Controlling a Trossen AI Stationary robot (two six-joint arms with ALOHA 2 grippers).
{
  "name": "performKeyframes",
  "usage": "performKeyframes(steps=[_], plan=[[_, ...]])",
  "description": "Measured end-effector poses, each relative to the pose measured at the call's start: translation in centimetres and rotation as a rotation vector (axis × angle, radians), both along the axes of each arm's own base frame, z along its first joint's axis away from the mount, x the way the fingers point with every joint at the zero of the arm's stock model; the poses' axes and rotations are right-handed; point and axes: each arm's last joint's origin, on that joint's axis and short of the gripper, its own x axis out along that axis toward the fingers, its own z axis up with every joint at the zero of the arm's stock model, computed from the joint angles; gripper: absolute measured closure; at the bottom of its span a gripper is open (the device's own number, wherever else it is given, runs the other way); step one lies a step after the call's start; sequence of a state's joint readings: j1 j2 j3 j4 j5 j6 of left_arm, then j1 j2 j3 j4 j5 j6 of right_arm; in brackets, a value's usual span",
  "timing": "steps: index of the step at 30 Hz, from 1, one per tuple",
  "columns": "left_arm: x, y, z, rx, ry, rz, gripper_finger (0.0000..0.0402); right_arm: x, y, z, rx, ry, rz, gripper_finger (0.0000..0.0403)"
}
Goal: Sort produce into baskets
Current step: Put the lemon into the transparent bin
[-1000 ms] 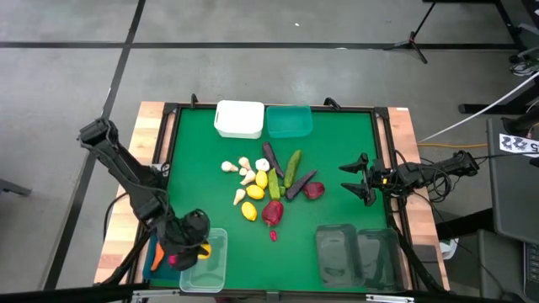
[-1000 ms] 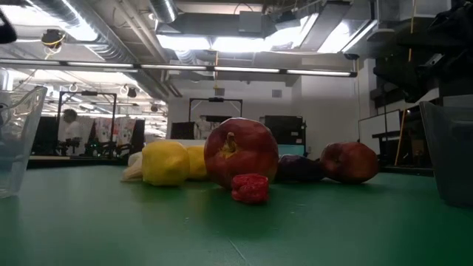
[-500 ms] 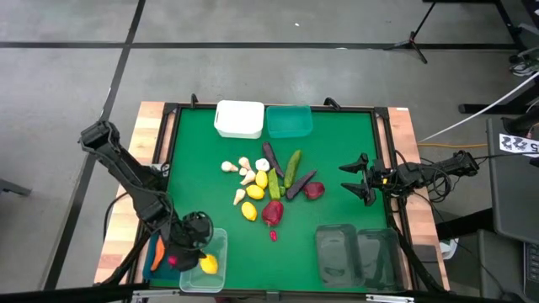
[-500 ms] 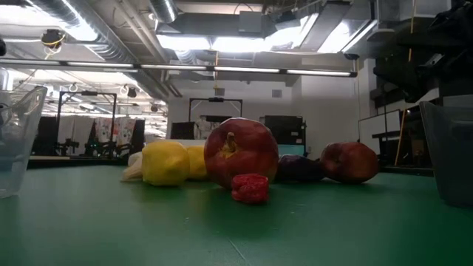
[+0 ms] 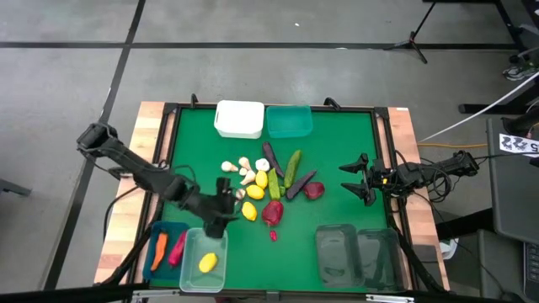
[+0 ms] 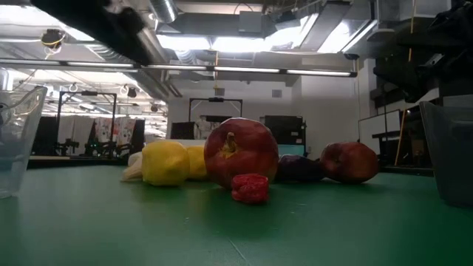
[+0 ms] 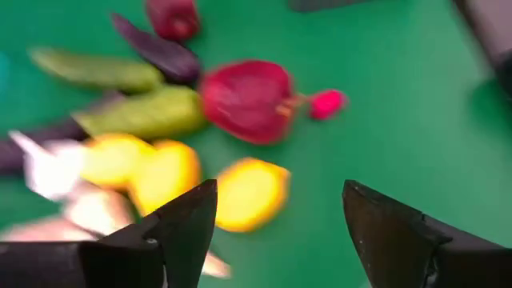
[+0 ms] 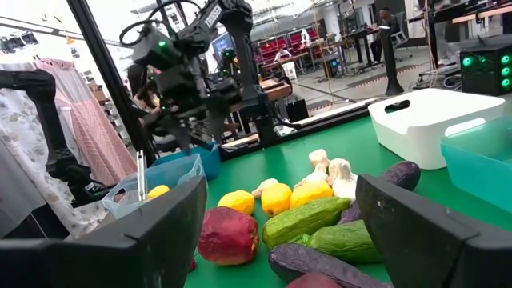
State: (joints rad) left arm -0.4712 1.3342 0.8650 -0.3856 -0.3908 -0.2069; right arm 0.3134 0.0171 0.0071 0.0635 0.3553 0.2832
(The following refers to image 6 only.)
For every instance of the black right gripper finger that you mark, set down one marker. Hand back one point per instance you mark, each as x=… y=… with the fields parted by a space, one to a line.
x=406 y=81

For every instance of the dark red apple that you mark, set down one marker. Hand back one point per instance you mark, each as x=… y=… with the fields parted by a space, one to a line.
x=349 y=162

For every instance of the long purple eggplant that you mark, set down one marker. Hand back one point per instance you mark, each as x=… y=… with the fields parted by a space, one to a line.
x=301 y=168

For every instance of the large red yellow apple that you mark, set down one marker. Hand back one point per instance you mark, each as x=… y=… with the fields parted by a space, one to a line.
x=240 y=155

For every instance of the yellow lemon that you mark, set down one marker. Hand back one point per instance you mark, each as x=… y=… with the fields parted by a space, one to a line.
x=197 y=162
x=165 y=162

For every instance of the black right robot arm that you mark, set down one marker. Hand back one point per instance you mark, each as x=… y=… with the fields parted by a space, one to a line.
x=454 y=18

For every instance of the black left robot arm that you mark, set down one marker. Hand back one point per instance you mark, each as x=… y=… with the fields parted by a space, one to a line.
x=103 y=26

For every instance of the white whiteboard panel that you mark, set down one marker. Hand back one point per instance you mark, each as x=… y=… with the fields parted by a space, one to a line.
x=377 y=129

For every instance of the dark translucent plastic bin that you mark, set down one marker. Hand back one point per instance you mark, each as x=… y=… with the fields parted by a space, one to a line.
x=451 y=155

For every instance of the black computer monitor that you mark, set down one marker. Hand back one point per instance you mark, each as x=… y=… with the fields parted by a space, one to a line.
x=292 y=127

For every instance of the long LED light bar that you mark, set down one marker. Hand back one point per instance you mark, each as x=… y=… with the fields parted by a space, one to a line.
x=244 y=69

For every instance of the small red pepper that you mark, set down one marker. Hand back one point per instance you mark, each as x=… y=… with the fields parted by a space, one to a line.
x=250 y=189

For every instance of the small black monitor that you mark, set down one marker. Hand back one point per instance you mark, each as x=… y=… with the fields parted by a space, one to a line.
x=182 y=130

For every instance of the patterned fabric panel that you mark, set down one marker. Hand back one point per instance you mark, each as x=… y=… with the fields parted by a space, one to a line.
x=122 y=129

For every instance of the green table mat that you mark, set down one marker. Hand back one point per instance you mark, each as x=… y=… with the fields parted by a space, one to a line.
x=111 y=229

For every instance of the clear plastic bin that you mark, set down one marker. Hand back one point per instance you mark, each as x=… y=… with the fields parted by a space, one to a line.
x=22 y=122

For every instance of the silver round air duct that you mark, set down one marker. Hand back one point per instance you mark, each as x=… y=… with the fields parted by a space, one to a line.
x=164 y=10

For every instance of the black overhead camera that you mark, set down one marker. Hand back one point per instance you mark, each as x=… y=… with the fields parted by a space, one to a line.
x=52 y=38

